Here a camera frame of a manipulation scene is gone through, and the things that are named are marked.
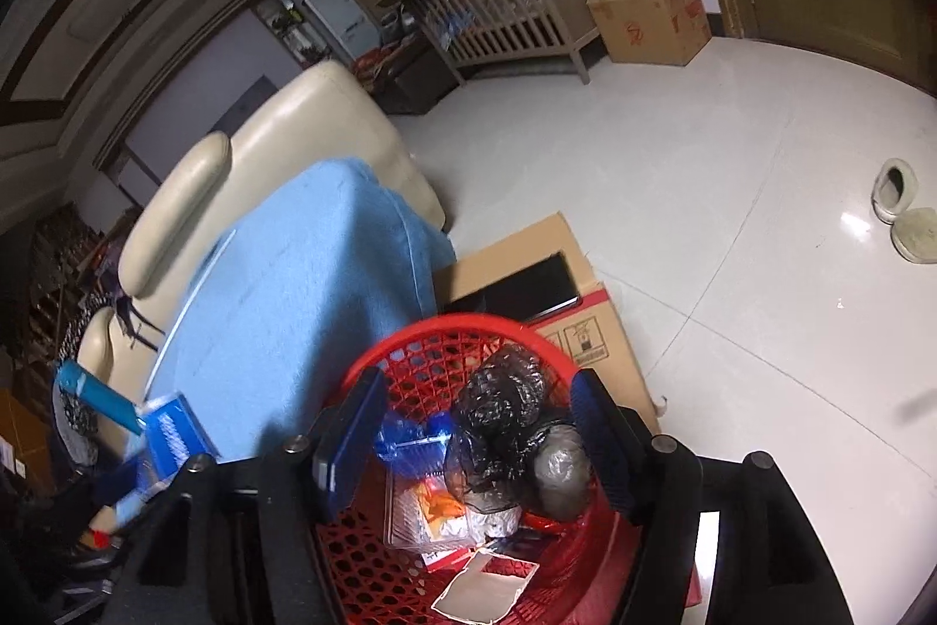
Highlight flat cardboard on floor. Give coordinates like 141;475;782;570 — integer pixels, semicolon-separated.
433;213;661;435

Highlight red plastic laundry basket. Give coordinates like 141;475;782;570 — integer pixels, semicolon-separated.
317;314;640;623

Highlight white air conditioner unit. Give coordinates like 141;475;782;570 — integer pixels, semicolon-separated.
303;0;381;67

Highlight blue table cloth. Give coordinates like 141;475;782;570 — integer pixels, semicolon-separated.
151;159;456;460

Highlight black plastic bag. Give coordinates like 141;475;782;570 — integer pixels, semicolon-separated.
444;344;593;522

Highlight brown cardboard box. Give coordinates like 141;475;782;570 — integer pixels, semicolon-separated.
587;0;712;67

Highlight silver foil card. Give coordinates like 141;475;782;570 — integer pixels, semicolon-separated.
430;549;540;625

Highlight white slipper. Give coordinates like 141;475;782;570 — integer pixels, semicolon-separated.
891;208;937;265
870;157;918;225

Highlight cream leather sofa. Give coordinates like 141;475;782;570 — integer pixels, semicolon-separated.
78;62;446;401

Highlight white thin rod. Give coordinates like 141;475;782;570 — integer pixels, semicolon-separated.
143;227;237;399

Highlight orange red wrapper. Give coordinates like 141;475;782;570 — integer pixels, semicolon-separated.
413;482;469;541

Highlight blue plastic bag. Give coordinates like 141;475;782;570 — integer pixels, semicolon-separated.
373;411;454;479

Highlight dark polka dot clothing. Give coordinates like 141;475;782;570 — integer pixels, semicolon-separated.
51;385;100;468

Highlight blue water bottle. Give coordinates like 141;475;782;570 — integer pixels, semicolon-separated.
56;360;145;435

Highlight blue toothpaste box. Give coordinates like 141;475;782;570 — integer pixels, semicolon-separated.
136;394;218;495

